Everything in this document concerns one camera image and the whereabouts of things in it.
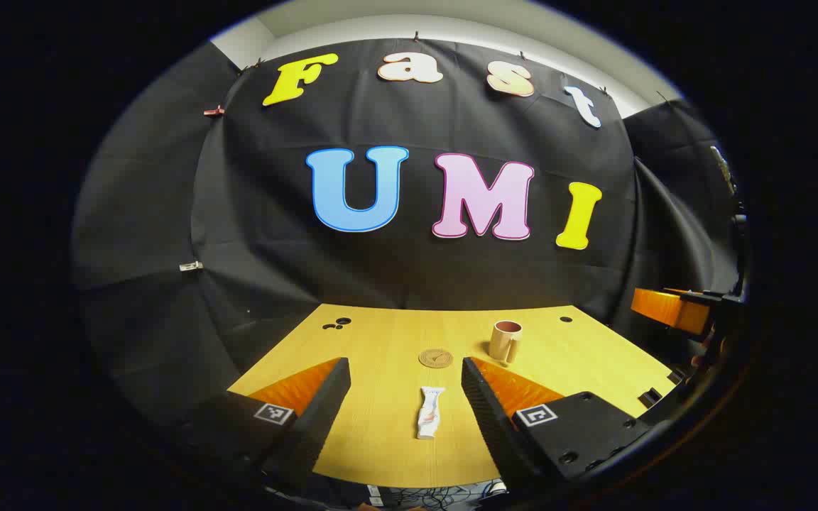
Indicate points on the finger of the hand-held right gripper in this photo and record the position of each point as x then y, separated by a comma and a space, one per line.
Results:
668, 312

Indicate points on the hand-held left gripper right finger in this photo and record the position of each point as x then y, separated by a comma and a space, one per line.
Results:
487, 411

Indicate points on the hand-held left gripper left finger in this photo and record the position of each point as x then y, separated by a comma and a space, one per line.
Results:
327, 404

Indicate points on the white toothpaste tube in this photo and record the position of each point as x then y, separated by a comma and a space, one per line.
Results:
429, 419

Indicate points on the round wooden coaster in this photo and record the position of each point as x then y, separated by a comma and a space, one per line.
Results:
436, 358

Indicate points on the yellow wooden desktop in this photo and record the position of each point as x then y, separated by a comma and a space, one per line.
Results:
388, 419

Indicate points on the black backdrop cloth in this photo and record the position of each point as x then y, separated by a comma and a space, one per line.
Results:
409, 273

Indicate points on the silver cloth clip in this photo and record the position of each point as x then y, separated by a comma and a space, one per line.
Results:
191, 266

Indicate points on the red cloth clip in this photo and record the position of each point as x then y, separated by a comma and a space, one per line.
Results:
214, 111

